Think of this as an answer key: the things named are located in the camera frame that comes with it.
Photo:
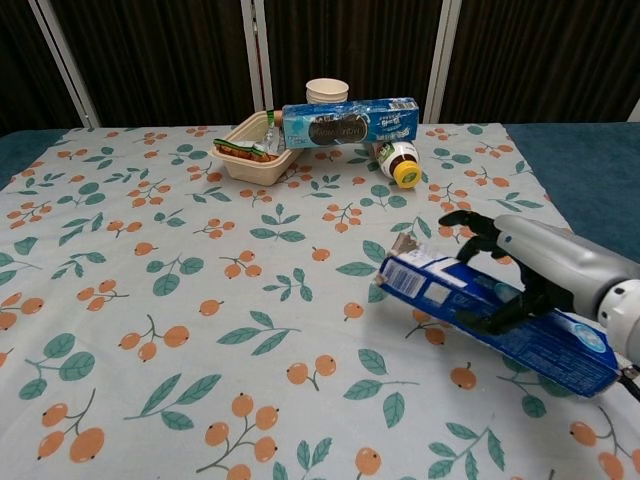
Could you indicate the beige food tray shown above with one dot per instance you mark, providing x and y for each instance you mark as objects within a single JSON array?
[{"x": 252, "y": 170}]

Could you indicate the silver snack packet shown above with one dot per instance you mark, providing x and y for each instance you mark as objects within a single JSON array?
[{"x": 245, "y": 149}]

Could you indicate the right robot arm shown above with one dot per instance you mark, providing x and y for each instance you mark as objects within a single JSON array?
[{"x": 622, "y": 312}]

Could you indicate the blue toothpaste box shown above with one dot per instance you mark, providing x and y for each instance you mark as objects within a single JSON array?
[{"x": 550, "y": 352}]

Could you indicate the white partition post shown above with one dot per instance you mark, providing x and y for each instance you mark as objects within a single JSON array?
[
  {"x": 256, "y": 55},
  {"x": 636, "y": 110},
  {"x": 440, "y": 60},
  {"x": 67, "y": 65}
]

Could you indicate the floral print tablecloth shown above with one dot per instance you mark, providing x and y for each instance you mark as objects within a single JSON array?
[{"x": 225, "y": 300}]

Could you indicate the brown bottle yellow cap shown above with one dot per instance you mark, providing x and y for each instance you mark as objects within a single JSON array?
[{"x": 400, "y": 162}]

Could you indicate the blue cookie package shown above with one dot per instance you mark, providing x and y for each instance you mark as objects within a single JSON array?
[{"x": 350, "y": 125}]

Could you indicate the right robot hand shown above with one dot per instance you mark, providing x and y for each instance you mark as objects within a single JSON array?
[{"x": 555, "y": 260}]

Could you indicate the beige paper cup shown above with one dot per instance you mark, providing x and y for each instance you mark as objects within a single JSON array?
[{"x": 326, "y": 92}]

